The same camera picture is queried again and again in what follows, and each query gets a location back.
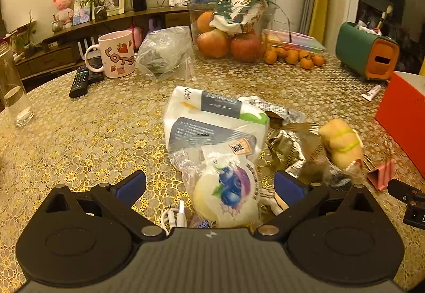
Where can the green orange tissue box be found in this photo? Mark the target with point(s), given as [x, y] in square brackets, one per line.
[372, 56]

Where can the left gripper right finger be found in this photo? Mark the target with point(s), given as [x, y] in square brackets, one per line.
[303, 202]

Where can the pink pig plush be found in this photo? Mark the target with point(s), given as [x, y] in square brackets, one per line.
[64, 12]

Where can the yellow plush dog toy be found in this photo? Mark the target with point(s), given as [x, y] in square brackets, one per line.
[342, 143]

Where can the red apple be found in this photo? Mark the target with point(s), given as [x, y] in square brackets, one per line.
[214, 44]
[246, 47]

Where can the red cardboard box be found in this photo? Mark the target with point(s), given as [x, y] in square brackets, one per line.
[401, 113]

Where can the framed photo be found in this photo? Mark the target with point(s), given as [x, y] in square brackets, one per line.
[114, 7]

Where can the silver foil bag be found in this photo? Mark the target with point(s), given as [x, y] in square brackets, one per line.
[298, 150]

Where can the glass fruit bowl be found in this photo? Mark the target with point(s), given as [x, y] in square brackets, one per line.
[200, 15]

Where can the patterned cloth bag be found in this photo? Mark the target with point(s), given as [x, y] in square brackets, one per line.
[237, 16]

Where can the small white tube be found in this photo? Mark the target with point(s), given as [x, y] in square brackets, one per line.
[369, 96]

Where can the pink strawberry mug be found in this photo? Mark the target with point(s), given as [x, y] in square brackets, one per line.
[117, 54]

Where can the clear plastic bag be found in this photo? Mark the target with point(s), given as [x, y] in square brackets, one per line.
[167, 53]

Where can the pink binder clip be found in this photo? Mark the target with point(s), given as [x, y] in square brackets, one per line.
[379, 176]

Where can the blueberry snack packet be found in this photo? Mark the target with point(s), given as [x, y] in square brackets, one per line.
[222, 182]

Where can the black remote control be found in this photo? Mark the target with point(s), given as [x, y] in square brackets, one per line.
[80, 85]

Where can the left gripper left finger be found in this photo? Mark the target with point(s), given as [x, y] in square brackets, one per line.
[116, 201]

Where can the white tissue pack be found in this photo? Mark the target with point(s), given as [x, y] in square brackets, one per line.
[196, 117]

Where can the wooden tv cabinet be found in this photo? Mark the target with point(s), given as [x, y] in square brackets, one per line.
[65, 49]

